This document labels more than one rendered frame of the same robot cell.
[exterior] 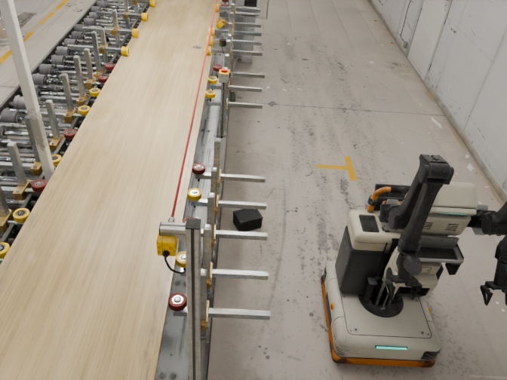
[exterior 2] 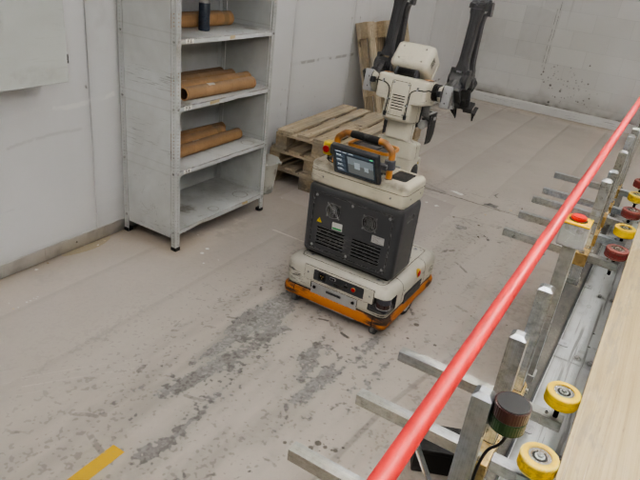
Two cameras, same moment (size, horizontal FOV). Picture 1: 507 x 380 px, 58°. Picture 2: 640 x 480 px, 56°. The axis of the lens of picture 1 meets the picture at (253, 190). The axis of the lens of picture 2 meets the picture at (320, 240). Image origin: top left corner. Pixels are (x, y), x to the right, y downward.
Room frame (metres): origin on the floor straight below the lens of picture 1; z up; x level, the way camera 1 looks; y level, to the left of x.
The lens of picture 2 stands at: (4.55, 0.49, 1.79)
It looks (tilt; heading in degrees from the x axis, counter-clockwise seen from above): 26 degrees down; 212
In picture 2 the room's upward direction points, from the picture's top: 7 degrees clockwise
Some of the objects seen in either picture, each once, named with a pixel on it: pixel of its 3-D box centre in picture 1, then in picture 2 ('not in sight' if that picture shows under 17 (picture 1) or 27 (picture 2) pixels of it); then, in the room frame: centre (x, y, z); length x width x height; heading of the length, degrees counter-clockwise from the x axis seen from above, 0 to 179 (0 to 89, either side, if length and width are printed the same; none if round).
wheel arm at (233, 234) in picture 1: (226, 234); (580, 212); (1.76, 0.12, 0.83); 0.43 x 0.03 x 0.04; 93
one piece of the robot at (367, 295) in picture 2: not in sight; (338, 283); (2.20, -0.83, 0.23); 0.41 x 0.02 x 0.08; 93
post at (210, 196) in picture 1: (210, 229); (606, 201); (1.71, 0.20, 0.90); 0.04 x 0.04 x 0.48; 3
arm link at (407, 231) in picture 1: (421, 210); (474, 45); (1.41, -0.68, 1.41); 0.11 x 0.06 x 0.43; 93
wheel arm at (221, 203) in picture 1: (228, 204); (570, 230); (2.01, 0.13, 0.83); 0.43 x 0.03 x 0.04; 93
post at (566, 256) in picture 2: (222, 109); (547, 313); (2.95, 0.28, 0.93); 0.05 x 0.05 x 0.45; 3
